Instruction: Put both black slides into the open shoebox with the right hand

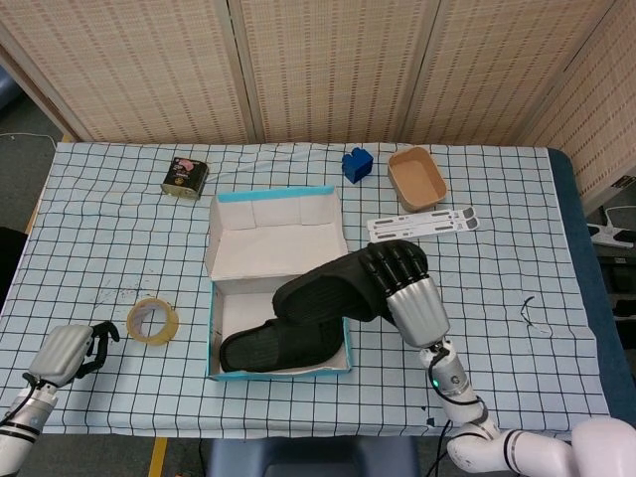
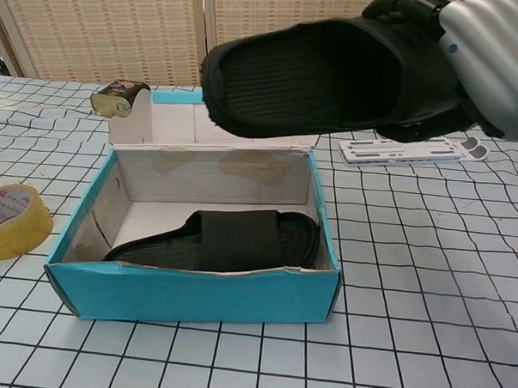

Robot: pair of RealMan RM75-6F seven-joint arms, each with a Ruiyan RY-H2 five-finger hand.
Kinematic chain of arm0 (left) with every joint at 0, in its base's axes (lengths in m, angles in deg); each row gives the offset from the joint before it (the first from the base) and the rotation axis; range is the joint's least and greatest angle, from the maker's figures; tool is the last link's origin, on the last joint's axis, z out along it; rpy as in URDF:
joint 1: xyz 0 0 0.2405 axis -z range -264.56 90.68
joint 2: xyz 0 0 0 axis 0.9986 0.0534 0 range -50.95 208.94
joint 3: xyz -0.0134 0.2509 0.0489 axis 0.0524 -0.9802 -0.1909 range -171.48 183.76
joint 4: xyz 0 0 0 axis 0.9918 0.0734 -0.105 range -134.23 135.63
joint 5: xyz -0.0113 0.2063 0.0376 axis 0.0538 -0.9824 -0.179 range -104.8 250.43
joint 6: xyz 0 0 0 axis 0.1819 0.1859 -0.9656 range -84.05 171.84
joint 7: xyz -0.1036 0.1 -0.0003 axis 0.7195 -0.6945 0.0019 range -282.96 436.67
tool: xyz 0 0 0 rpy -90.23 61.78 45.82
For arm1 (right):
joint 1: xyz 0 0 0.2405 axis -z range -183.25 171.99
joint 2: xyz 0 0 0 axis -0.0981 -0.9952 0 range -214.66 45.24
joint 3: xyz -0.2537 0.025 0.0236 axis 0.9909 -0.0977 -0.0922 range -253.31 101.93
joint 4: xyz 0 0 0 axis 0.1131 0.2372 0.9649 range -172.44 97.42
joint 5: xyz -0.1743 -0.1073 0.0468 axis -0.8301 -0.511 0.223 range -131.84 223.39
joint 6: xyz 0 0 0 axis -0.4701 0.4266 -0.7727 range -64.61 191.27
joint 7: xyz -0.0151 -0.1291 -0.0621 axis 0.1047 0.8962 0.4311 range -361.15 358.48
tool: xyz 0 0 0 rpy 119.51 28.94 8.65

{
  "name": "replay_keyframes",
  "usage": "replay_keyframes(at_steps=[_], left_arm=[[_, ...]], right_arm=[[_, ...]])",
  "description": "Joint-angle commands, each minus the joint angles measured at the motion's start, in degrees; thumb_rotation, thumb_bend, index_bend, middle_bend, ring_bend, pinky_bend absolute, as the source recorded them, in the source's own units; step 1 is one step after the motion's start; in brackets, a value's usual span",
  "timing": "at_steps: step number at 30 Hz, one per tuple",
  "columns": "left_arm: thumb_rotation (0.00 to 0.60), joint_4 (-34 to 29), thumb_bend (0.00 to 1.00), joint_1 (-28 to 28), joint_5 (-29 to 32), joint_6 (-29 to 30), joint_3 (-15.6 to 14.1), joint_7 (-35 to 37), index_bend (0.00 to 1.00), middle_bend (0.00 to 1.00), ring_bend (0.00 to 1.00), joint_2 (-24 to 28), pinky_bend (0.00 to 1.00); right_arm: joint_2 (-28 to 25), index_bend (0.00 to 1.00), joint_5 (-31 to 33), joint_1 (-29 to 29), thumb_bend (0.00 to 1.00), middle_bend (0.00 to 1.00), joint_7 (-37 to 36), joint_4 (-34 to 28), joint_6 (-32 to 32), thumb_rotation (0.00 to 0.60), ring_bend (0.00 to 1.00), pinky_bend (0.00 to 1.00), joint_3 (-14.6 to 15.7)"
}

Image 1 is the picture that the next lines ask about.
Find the brown paper food tray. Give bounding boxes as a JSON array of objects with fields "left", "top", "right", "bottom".
[{"left": 387, "top": 146, "right": 448, "bottom": 214}]

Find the black rubber slipper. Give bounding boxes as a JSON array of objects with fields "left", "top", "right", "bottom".
[
  {"left": 271, "top": 239, "right": 428, "bottom": 327},
  {"left": 219, "top": 317, "right": 344, "bottom": 373}
]

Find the light blue checked tablecloth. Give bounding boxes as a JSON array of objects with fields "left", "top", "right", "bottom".
[{"left": 0, "top": 141, "right": 617, "bottom": 441}]

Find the black food tin can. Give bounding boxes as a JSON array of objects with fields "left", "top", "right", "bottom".
[{"left": 160, "top": 157, "right": 210, "bottom": 201}]

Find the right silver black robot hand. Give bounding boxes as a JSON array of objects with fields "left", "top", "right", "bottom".
[{"left": 361, "top": 242, "right": 451, "bottom": 348}]

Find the yellowish packing tape roll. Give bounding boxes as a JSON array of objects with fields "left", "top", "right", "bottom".
[{"left": 126, "top": 298, "right": 181, "bottom": 347}]

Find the teal white cardboard shoe box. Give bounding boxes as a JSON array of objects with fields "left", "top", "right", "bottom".
[{"left": 204, "top": 185, "right": 353, "bottom": 383}]

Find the beige woven folding screen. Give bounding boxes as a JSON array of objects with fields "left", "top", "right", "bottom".
[{"left": 0, "top": 0, "right": 636, "bottom": 215}]

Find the blue grey chair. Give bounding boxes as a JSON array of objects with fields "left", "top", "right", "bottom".
[{"left": 206, "top": 436, "right": 421, "bottom": 477}]

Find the blue toy block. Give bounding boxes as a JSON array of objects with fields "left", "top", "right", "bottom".
[{"left": 341, "top": 146, "right": 375, "bottom": 185}]

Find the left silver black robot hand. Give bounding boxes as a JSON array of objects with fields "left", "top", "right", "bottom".
[{"left": 28, "top": 321, "right": 121, "bottom": 388}]

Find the white perforated flat strip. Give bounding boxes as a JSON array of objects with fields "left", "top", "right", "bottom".
[
  {"left": 366, "top": 207, "right": 477, "bottom": 234},
  {"left": 368, "top": 215, "right": 482, "bottom": 244}
]

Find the white floor cable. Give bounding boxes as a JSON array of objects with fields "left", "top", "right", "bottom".
[{"left": 0, "top": 132, "right": 57, "bottom": 150}]

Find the white floor stand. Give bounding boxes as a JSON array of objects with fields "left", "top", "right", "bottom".
[{"left": 585, "top": 203, "right": 636, "bottom": 249}]

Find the black floor cable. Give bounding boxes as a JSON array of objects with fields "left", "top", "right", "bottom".
[{"left": 429, "top": 419, "right": 454, "bottom": 477}]

